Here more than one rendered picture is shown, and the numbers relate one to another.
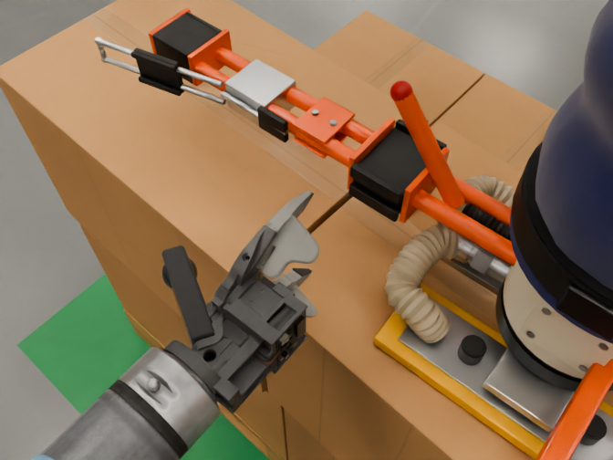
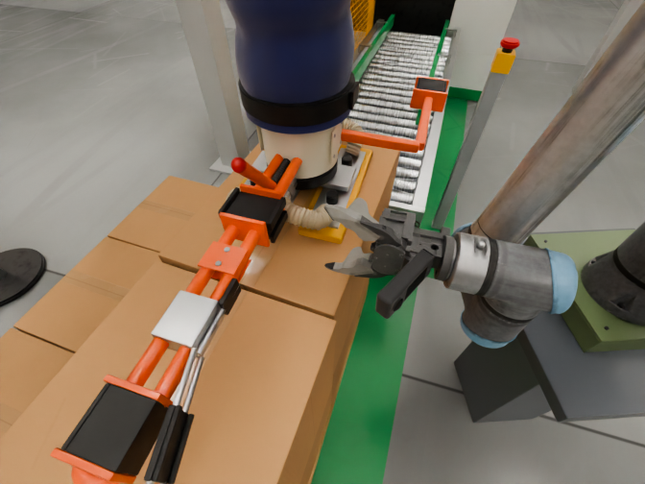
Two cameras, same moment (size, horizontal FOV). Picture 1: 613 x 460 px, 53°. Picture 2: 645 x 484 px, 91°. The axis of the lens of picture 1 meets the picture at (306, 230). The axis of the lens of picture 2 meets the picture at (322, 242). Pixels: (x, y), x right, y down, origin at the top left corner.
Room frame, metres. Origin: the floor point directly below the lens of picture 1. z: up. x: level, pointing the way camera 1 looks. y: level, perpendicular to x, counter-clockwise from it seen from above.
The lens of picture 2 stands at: (0.51, 0.32, 1.48)
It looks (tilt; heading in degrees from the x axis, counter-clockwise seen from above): 50 degrees down; 248
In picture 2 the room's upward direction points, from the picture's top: straight up
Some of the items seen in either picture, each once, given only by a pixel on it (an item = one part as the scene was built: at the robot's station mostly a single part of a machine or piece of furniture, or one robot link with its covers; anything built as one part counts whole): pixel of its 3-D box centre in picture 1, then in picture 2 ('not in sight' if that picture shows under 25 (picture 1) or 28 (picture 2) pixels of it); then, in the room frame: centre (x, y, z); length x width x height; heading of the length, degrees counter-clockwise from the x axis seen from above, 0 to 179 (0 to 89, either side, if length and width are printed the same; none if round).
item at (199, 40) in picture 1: (192, 46); (119, 426); (0.69, 0.16, 1.07); 0.08 x 0.07 x 0.05; 51
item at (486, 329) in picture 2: not in sight; (493, 308); (0.12, 0.18, 0.96); 0.12 x 0.09 x 0.12; 64
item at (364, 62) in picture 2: not in sight; (366, 52); (-0.75, -1.91, 0.60); 1.60 x 0.11 x 0.09; 48
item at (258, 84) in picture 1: (261, 94); (190, 324); (0.60, 0.06, 1.06); 0.07 x 0.07 x 0.04; 51
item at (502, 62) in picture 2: not in sight; (464, 158); (-0.69, -0.69, 0.50); 0.07 x 0.07 x 1.00; 48
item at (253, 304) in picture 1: (239, 335); (409, 247); (0.25, 0.07, 1.08); 0.12 x 0.09 x 0.08; 141
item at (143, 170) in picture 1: (218, 173); (180, 474); (0.73, 0.16, 0.74); 0.60 x 0.40 x 0.40; 47
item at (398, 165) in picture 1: (397, 169); (254, 214); (0.47, -0.11, 1.07); 0.10 x 0.08 x 0.06; 141
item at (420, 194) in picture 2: not in sight; (441, 101); (-0.96, -1.25, 0.50); 2.31 x 0.05 x 0.19; 48
